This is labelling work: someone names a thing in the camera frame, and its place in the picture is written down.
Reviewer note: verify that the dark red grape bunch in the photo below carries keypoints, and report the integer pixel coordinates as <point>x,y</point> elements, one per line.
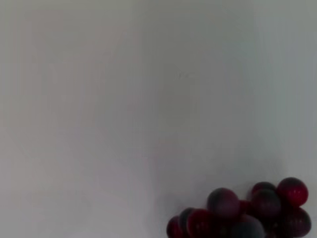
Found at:
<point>223,200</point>

